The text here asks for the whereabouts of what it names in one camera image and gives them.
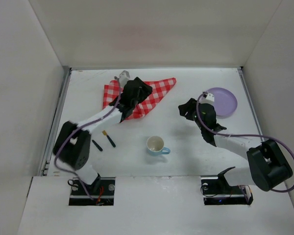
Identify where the blue white ceramic mug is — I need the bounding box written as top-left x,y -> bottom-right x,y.
147,136 -> 171,156

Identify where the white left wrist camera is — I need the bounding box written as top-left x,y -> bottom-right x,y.
114,70 -> 130,88

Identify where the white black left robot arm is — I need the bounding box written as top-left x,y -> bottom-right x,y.
53,77 -> 152,190

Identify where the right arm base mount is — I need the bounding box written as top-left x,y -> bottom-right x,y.
200,166 -> 253,206

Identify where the aluminium table rail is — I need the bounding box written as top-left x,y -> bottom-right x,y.
37,66 -> 72,176
237,67 -> 263,135

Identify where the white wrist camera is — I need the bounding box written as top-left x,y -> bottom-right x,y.
114,70 -> 130,88
200,92 -> 215,105

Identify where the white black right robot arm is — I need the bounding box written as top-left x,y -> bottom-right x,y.
178,93 -> 293,191

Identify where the left aluminium table rail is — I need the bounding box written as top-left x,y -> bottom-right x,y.
37,66 -> 72,176

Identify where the right aluminium table rail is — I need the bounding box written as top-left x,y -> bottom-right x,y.
237,67 -> 263,135

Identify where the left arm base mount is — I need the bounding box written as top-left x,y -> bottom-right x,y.
67,177 -> 116,206

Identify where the black handled gold fork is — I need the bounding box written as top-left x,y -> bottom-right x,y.
92,140 -> 103,152

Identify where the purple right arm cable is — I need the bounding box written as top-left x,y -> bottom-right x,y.
196,92 -> 294,193

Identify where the red white checkered cloth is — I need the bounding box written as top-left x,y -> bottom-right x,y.
102,77 -> 176,120

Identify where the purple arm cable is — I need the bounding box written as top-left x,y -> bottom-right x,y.
54,76 -> 123,201
196,92 -> 294,193

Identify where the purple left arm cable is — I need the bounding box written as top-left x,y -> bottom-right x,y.
54,76 -> 123,201

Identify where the black handled gold knife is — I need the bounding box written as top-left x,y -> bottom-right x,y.
102,131 -> 116,148

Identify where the lilac plastic plate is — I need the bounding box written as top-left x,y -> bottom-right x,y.
207,87 -> 238,118

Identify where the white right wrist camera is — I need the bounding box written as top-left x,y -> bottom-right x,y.
200,92 -> 215,105

